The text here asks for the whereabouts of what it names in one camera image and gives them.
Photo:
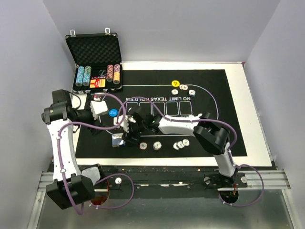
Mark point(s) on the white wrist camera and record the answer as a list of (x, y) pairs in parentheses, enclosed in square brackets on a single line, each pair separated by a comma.
[(98, 108), (121, 122)]

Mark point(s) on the blue playing card box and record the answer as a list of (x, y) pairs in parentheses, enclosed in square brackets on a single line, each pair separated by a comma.
[(117, 140)]

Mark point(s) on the black poker table mat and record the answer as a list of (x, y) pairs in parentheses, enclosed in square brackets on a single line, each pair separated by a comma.
[(213, 96)]

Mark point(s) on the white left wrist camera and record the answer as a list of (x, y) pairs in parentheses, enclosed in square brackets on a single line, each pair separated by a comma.
[(98, 108)]

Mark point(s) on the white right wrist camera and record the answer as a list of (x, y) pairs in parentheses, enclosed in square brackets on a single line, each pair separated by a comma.
[(121, 122)]

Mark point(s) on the aluminium rail frame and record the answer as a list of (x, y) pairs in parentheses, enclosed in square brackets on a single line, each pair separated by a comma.
[(261, 205)]

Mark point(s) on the blue small blind button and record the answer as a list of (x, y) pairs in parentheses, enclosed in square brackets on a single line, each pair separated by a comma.
[(113, 112)]

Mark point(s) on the green chip row in case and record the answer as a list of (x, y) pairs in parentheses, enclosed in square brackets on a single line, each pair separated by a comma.
[(87, 75)]

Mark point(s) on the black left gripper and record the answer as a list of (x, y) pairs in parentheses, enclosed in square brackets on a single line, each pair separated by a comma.
[(102, 124)]

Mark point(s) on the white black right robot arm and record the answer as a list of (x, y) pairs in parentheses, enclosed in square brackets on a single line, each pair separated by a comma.
[(215, 136)]

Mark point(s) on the black aluminium poker case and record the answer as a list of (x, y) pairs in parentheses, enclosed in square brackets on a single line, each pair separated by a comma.
[(98, 51)]

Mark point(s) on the orange chip row in case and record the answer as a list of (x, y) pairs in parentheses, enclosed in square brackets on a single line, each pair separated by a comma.
[(116, 74)]

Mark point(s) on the yellow big blind button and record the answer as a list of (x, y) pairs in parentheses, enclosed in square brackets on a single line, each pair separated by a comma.
[(175, 83)]

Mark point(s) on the white table board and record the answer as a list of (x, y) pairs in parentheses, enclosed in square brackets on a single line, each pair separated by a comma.
[(258, 153)]

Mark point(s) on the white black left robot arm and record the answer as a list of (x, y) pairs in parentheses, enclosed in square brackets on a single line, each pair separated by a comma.
[(71, 185)]

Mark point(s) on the blue chip row in case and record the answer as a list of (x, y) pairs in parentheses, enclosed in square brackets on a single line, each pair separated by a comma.
[(79, 76)]

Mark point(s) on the red chip row in case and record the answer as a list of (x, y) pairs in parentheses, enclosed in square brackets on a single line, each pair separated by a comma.
[(110, 72)]

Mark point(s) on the blue poker chip stack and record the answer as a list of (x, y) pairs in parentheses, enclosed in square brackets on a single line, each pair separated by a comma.
[(181, 144)]

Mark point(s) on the grey poker chip stack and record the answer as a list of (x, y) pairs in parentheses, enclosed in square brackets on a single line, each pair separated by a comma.
[(157, 145)]

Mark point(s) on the red poker chip stack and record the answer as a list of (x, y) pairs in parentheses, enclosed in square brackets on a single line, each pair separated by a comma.
[(143, 145)]

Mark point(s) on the card deck in case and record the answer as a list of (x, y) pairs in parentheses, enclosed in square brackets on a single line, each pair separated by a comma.
[(97, 82)]

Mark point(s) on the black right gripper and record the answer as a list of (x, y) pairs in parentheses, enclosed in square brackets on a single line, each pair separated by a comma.
[(128, 136)]

